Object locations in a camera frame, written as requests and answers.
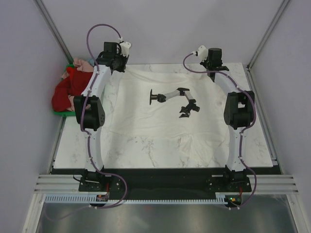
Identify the white t shirt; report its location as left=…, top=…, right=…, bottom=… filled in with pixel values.
left=109, top=67, right=229, bottom=167

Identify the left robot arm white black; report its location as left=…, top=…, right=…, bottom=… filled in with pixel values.
left=73, top=41, right=132, bottom=191

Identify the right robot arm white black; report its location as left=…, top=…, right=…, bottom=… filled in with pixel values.
left=197, top=46, right=256, bottom=191

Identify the pink t shirt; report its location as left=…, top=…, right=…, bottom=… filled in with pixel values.
left=61, top=58, right=94, bottom=79

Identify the red t shirt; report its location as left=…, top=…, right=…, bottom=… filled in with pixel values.
left=52, top=67, right=94, bottom=112

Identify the green plastic basket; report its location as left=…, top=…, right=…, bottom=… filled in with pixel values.
left=53, top=64, right=75, bottom=117

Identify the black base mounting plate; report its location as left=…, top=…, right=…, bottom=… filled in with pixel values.
left=79, top=168, right=252, bottom=200

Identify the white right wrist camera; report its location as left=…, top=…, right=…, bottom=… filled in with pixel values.
left=192, top=45, right=208, bottom=61

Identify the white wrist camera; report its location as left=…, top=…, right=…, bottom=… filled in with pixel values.
left=192, top=45, right=208, bottom=61
left=119, top=41, right=132, bottom=57

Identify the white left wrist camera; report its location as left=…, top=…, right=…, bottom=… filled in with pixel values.
left=119, top=41, right=132, bottom=57

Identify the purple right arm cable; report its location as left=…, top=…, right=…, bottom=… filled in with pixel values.
left=182, top=51, right=258, bottom=211

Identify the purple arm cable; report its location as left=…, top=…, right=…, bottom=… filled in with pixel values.
left=45, top=23, right=128, bottom=223
left=182, top=51, right=258, bottom=211

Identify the left aluminium frame post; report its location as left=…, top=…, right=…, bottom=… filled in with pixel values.
left=34, top=0, right=73, bottom=63

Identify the aluminium frame post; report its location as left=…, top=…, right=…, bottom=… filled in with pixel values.
left=34, top=0, right=73, bottom=63
left=246, top=0, right=292, bottom=71

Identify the right aluminium frame post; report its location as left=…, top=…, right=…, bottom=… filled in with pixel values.
left=246, top=0, right=292, bottom=71

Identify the right aluminium table rail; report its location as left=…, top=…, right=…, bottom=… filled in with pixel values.
left=243, top=65, right=284, bottom=174

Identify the aluminium front frame rail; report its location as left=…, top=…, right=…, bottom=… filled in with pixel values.
left=35, top=175, right=298, bottom=194

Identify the white slotted cable duct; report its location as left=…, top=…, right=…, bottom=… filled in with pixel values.
left=44, top=194, right=229, bottom=204

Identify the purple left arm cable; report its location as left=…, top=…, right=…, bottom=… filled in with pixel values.
left=45, top=23, right=128, bottom=223

